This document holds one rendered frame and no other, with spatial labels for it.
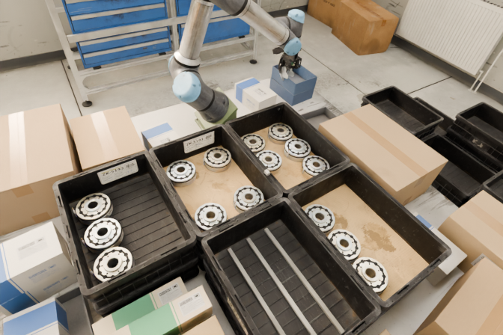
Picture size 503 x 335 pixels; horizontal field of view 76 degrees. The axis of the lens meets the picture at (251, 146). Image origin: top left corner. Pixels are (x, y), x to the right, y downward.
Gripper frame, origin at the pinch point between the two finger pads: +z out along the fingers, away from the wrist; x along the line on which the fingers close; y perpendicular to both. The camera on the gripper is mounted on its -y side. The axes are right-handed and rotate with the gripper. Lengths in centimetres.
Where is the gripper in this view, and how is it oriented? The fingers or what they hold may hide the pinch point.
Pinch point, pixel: (283, 77)
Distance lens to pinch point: 174.1
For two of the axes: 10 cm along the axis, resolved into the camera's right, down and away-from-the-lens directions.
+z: -0.7, 7.1, 7.0
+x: 8.3, -3.5, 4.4
